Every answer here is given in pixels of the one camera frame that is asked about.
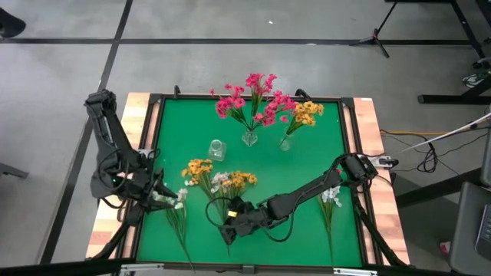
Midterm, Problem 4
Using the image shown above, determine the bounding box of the black diagonal support strut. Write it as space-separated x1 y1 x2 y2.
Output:
90 201 147 261
352 199 410 268

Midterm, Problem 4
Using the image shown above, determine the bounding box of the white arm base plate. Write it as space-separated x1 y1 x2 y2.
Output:
370 155 400 169

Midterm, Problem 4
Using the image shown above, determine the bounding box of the pink artificial flower bunch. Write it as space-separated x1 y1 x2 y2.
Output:
245 72 278 131
209 84 252 133
253 90 297 131

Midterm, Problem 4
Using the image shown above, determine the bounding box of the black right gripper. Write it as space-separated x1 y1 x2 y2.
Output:
219 195 274 247

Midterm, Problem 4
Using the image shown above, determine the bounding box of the black front rail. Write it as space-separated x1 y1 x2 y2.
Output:
0 258 491 276

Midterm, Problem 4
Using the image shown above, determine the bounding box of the black frame around mat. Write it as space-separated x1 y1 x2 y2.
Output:
117 91 384 274

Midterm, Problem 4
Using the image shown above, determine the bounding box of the person's black shoe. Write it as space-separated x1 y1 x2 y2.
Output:
0 6 27 39

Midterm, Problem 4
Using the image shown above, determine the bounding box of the grey cabinet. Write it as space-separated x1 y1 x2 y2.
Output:
447 181 491 276

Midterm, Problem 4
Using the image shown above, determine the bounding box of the green and white shoe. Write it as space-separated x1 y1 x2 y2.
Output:
462 71 489 89

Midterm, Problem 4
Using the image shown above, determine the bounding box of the black tripod stand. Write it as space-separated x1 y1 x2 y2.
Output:
348 0 402 59

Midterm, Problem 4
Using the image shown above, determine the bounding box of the silver metal bracket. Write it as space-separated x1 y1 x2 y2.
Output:
119 262 166 276
332 267 379 276

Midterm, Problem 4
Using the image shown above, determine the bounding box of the black desk frame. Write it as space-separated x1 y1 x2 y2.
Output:
385 0 491 105

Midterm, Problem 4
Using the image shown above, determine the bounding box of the yellow floor cable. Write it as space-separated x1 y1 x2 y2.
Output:
379 129 450 136

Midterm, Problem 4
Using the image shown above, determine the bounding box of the wide cut-glass vase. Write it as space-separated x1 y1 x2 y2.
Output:
207 139 227 163

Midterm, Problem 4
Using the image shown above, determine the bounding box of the yellow artificial flower bunch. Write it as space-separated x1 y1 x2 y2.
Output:
282 100 325 149
180 158 216 200
222 170 259 257

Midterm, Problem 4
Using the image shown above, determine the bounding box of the grey furniture leg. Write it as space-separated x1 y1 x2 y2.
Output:
0 162 30 179

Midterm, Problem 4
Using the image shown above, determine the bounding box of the white pole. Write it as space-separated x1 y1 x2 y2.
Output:
394 112 491 156

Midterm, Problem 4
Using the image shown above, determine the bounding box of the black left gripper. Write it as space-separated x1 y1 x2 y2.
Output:
127 167 180 213

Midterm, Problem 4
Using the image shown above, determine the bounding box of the small ribbed glass vase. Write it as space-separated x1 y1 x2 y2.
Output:
241 128 259 148

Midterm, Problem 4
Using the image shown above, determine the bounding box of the green table mat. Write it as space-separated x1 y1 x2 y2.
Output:
136 97 364 268

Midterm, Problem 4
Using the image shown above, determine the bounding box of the dark keypad device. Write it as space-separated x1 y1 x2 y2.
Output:
474 204 491 262

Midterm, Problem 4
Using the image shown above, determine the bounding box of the black cable bundle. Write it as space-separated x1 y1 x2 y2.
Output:
416 141 439 174

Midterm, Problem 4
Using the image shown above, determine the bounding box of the tall smooth glass vase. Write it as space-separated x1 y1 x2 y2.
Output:
278 133 295 152

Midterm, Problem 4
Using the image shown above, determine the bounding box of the chair caster wheel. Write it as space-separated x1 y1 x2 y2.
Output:
470 56 491 70

